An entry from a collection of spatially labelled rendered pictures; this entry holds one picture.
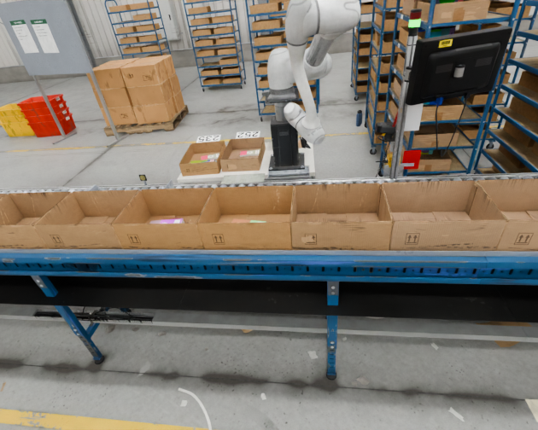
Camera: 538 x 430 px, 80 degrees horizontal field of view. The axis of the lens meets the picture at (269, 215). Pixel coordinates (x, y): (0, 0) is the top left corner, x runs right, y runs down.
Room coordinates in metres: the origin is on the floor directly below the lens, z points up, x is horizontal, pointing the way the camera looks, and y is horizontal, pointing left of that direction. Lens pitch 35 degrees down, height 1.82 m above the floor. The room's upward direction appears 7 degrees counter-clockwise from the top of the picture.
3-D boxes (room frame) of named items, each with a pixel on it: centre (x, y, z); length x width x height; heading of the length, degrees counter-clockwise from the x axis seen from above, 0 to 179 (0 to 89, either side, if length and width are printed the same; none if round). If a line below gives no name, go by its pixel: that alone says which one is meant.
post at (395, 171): (1.77, -0.82, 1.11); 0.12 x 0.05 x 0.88; 79
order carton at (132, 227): (1.28, 0.47, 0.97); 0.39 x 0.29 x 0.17; 79
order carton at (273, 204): (1.20, 0.08, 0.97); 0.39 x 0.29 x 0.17; 79
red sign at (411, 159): (1.78, -0.89, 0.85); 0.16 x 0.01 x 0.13; 79
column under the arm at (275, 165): (2.17, -0.18, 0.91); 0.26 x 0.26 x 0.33; 81
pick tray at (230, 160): (2.30, 0.13, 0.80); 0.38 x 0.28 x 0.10; 170
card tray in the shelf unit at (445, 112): (2.33, -1.31, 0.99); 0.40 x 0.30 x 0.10; 165
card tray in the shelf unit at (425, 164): (2.33, -1.31, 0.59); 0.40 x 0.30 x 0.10; 167
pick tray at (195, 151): (2.32, 0.44, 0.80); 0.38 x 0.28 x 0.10; 174
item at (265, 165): (2.32, 0.10, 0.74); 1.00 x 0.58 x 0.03; 81
